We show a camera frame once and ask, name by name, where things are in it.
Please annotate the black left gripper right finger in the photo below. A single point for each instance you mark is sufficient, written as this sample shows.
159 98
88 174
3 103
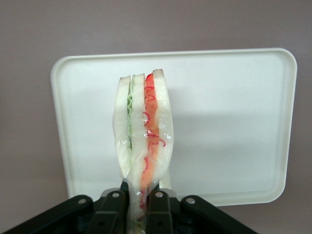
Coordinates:
158 214

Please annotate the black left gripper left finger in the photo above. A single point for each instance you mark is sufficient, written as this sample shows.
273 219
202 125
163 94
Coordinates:
112 214

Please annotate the triangle sandwich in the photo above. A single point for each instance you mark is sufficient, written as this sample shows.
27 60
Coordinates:
141 126

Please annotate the beige plastic tray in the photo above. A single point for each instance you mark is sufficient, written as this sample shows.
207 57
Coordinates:
231 122

